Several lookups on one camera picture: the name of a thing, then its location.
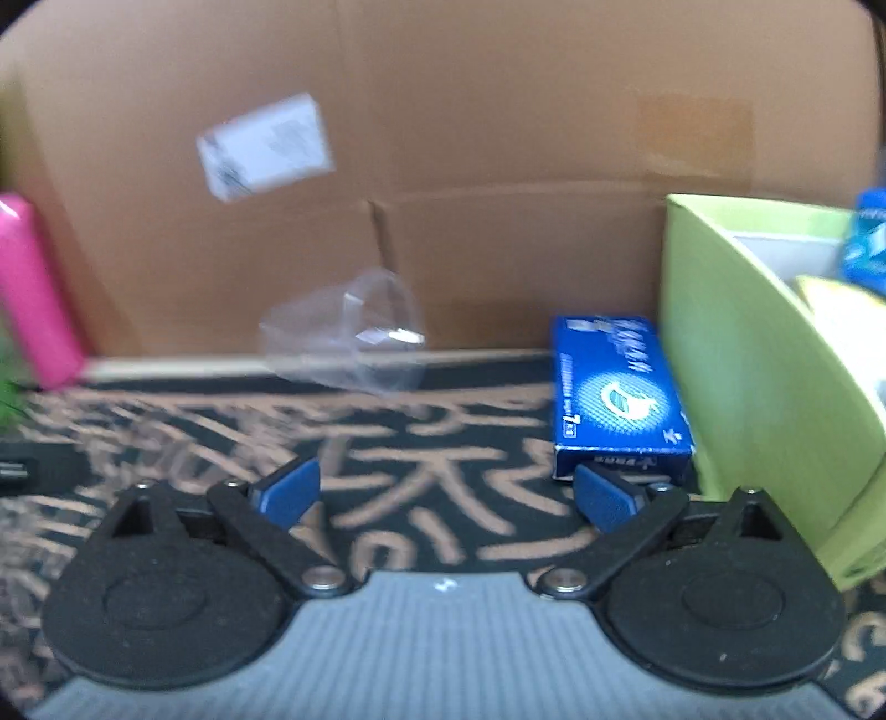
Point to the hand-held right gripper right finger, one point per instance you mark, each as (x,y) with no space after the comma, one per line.
(606,495)

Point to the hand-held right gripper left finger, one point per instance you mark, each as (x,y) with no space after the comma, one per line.
(287,490)

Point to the blue cardboard box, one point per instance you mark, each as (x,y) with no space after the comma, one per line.
(616,388)

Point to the light green shoe box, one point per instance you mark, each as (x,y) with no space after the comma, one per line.
(740,388)

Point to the blue plastic case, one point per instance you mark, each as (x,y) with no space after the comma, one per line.
(865,242)

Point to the black letter-printed mat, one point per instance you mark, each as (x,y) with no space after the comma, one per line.
(429,443)

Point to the clear plastic cup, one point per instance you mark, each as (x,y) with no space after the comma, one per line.
(346,332)

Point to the pink bottle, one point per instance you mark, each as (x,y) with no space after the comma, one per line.
(34,298)

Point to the white paper label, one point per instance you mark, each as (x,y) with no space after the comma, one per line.
(266,145)

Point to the cardboard backdrop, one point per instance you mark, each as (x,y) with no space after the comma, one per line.
(484,138)

